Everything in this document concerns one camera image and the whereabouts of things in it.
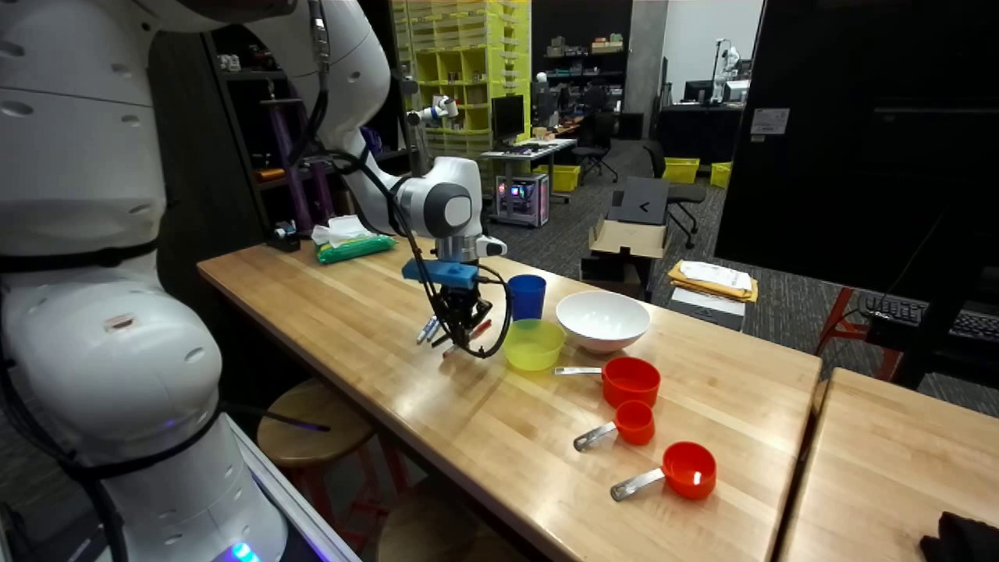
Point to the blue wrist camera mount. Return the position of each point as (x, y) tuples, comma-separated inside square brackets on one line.
[(441, 273)]

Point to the large red measuring cup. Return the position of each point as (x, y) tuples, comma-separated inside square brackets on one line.
[(631, 381)]

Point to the black cloth item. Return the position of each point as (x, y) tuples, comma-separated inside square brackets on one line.
[(958, 537)]

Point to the red capped clear pen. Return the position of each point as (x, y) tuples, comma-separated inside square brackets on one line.
[(482, 326)]

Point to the blue plastic cup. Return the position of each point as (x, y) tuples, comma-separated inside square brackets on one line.
[(524, 296)]

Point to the yellow drawer shelf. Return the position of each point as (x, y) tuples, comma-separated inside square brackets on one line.
[(457, 62)]

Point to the medium red measuring cup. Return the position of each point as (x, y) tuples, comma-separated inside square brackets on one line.
[(692, 470)]

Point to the yellow-green plastic bowl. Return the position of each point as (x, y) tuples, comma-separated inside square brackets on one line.
[(535, 346)]

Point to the yellow storage bin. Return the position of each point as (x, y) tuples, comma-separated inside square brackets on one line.
[(720, 173), (681, 169), (567, 180)]

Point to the yellow paper envelope stack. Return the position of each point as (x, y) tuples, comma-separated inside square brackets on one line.
[(712, 280)]

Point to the round wooden stool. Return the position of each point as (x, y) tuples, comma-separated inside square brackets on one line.
[(313, 422), (439, 526)]

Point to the green wet wipes pack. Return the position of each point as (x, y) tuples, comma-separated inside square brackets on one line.
[(346, 243)]

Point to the blue and white marker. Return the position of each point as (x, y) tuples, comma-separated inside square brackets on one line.
[(428, 331)]

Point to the open cardboard box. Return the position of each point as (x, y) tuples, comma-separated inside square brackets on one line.
[(626, 239)]

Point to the large black monitor panel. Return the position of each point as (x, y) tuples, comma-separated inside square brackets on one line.
[(864, 136)]

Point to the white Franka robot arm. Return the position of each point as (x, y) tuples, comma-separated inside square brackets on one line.
[(105, 352)]

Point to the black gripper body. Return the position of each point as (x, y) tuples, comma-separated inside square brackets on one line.
[(460, 296)]

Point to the orange metal stool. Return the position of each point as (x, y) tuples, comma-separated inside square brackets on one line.
[(837, 321)]

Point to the white flat box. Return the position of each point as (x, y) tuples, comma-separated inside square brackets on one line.
[(708, 301)]

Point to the white bowl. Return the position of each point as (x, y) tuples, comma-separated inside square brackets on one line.
[(600, 320)]

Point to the small red measuring cup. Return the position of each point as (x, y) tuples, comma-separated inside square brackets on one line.
[(635, 422)]

